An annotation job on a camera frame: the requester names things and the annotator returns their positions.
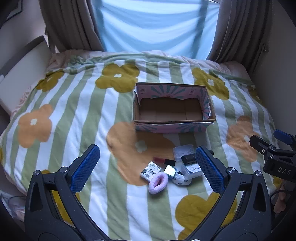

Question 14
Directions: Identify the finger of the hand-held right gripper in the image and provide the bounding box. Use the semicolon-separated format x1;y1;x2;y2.
273;130;296;145
249;135;275;156

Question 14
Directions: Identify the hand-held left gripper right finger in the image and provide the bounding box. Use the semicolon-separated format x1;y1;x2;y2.
180;146;272;241

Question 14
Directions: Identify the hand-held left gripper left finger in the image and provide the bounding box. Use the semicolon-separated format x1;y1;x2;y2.
24;144;109;241

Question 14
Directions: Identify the white labelled container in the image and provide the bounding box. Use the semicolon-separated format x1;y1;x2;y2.
181;162;203;179

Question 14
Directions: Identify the white dotted sock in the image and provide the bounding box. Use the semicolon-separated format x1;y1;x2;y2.
173;171;192;186

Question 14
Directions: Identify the clear plastic box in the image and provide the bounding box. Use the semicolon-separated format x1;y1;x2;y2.
173;144;196;163

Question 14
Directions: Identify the small square mirror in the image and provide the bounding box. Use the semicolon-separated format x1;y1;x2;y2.
164;164;177;180

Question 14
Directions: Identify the pink fluffy scrunchie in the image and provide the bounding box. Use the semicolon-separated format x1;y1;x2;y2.
148;173;168;194

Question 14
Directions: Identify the floral tissue packet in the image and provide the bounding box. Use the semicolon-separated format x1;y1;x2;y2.
140;161;162;180

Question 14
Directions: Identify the printed cardboard box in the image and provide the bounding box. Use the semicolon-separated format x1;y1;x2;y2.
132;82;216;133

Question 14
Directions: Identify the person's right hand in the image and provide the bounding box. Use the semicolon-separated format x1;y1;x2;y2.
274;183;290;214

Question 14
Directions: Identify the black tube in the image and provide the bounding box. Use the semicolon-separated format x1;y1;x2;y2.
181;154;197;165

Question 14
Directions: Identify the red lipstick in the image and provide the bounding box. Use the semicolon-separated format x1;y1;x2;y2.
153;157;175;165

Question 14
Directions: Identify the striped flower blanket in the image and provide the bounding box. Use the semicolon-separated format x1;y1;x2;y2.
0;52;281;241

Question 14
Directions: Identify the beige curtain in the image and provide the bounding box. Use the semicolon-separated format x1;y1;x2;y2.
38;0;104;54
207;0;273;72

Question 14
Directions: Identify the white pillow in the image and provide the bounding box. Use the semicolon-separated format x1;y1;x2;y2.
0;36;52;116

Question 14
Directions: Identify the blue sheer curtain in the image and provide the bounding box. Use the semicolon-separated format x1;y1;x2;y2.
91;0;220;61

